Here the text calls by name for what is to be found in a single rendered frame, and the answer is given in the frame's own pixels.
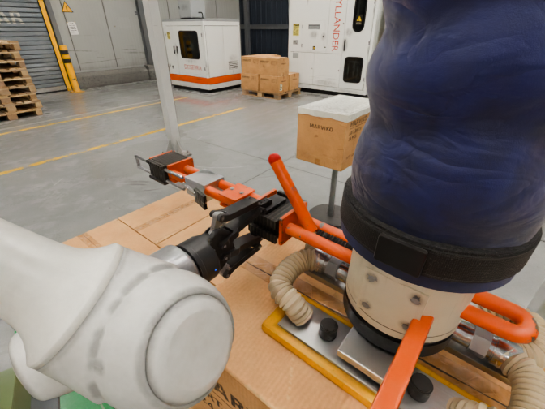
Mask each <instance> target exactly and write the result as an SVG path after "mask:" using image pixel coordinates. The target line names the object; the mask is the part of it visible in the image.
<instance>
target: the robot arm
mask: <svg viewBox="0 0 545 409"><path fill-rule="evenodd" d="M285 202H286V198H285V197H283V196H279V195H277V194H274V195H273V196H270V197H269V198H267V197H266V198H263V199H262V200H258V199H256V198H254V197H251V196H248V197H246V198H244V199H242V200H240V201H238V202H236V203H234V204H231V205H229V206H227V207H225V208H223V209H218V210H212V211H211V212H210V213H209V216H210V217H212V224H211V226H210V227H209V228H208V229H207V230H206V231H205V232H204V233H203V234H201V235H196V236H192V237H190V238H189V239H187V240H185V241H183V242H181V243H180V244H178V245H176V246H174V245H167V246H165V247H163V248H161V249H160V250H158V251H156V252H154V253H152V254H151V255H149V256H147V255H144V254H143V253H140V252H136V251H134V250H131V249H129V248H125V247H123V246H122V245H119V244H117V243H112V244H110V245H107V246H104V247H99V248H74V247H72V246H68V245H66V244H63V243H59V242H56V241H54V240H52V239H48V238H46V237H44V236H42V235H39V234H36V233H34V232H32V231H30V230H27V229H24V228H23V227H21V226H17V225H16V224H14V223H11V222H9V221H6V220H4V219H2V218H0V319H2V320H3V321H5V322H6V323H7V324H9V325H10V326H11V327H12V328H13V329H14V330H15V331H16V332H17V333H16V334H15V335H14V336H13V337H12V338H11V340H10V341H9V343H8V355H9V358H10V362H11V366H12V368H13V370H14V372H15V375H16V376H17V378H18V379H19V381H20V382H21V384H22V385H23V387H24V388H25V389H26V390H27V391H28V392H29V393H30V395H32V396H33V397H34V398H35V399H37V400H40V401H46V400H50V399H52V398H57V397H60V396H63V395H64V394H69V393H70V392H73V391H75V392H77V393H78V394H81V395H82V396H84V397H85V398H87V399H89V400H90V401H92V402H94V403H95V404H102V403H108V404H109V405H110V406H111V407H113V408H115V409H189V408H191V407H193V406H194V405H195V404H197V403H199V402H200V401H202V400H203V399H204V398H205V397H207V396H208V395H209V394H210V392H211V391H212V390H213V389H214V387H215V385H216V383H217V381H218V379H219V377H220V376H221V374H222V373H223V371H224V369H225V366H226V364H227V362H228V359H229V357H230V352H231V347H232V344H233V341H234V318H233V315H232V312H231V310H230V307H229V305H228V304H227V302H226V300H225V298H224V297H223V295H222V294H221V293H220V291H219V290H218V289H217V288H216V287H215V286H213V285H212V284H211V283H210V281H211V280H213V279H214V278H215V277H216V276H217V275H218V274H220V275H221V276H222V277H223V278H225V279H227V278H228V277H229V276H230V275H231V274H232V273H233V272H234V271H235V270H236V268H237V267H239V266H240V265H241V264H243V263H244V262H245V261H246V260H248V259H249V258H250V257H251V256H253V255H254V254H255V253H257V252H258V251H259V250H260V249H261V247H262V245H261V244H260V241H262V240H263V239H264V238H262V237H260V236H258V235H256V234H254V233H252V232H250V233H247V234H245V235H242V236H240V237H239V232H240V231H241V230H243V229H244V228H245V227H246V226H247V225H249V224H250V223H251V222H252V221H253V220H254V219H256V218H257V217H258V216H259V215H260V214H261V213H263V214H266V215H267V214H268V213H270V212H272V211H273V210H274V209H276V208H278V207H279V206H281V205H283V204H284V203H285ZM227 222H228V223H227ZM237 237H238V238H237ZM251 247H253V248H251Z"/></svg>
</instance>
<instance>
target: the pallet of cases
mask: <svg viewBox="0 0 545 409"><path fill-rule="evenodd" d="M241 85H242V94H243V95H249V96H254V97H264V98H270V99H275V100H280V99H281V97H291V96H292V93H293V94H301V93H300V90H301V88H299V87H298V85H299V73H298V72H289V58H285V57H281V56H280V55H276V54H256V55H247V56H242V73H241ZM249 91H252V92H254V93H257V95H255V94H250V93H249ZM264 94H270V95H274V97H266V96H265V95H264Z"/></svg>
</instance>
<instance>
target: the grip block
mask: <svg viewBox="0 0 545 409"><path fill-rule="evenodd" d="M274 194H278V195H279V196H283V197H285V198H286V202H285V203H284V204H282V205H281V206H279V207H278V208H276V209H274V210H273V211H272V212H270V213H268V214H267V215H266V214H263V213H261V214H260V215H259V216H258V217H257V218H256V219H254V220H253V221H252V222H251V223H250V224H249V225H248V230H249V231H250V232H252V233H254V234H256V235H258V236H260V237H262V238H264V239H266V240H268V241H269V242H271V243H274V244H276V243H277V239H278V244H279V245H283V244H284V243H285V242H286V241H288V240H289V239H290V238H292V236H290V235H288V234H286V232H285V228H286V227H287V225H288V224H289V223H293V224H295V225H297V226H300V227H302V228H303V226H301V225H299V224H298V216H297V214H296V212H295V211H294V208H293V207H292V205H291V203H290V201H289V199H288V197H287V195H286V193H285V192H283V191H280V190H279V191H277V189H272V190H271V191H269V192H267V193H265V194H264V195H262V196H260V197H259V198H257V199H258V200H262V199H263V198H266V197H267V198H269V197H270V196H273V195H274Z"/></svg>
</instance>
